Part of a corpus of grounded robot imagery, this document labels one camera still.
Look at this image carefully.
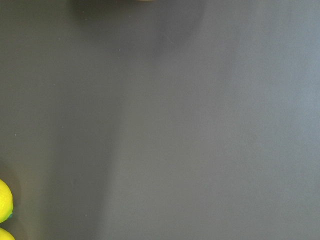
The whole lemon upper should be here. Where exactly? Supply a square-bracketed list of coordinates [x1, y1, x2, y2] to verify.
[0, 179, 14, 223]

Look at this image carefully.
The whole lemon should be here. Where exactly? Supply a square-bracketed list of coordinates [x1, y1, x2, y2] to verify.
[0, 228, 15, 240]
[0, 179, 14, 223]

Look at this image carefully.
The whole lemon lower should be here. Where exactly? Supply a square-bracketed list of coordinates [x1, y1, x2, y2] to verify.
[0, 228, 15, 240]

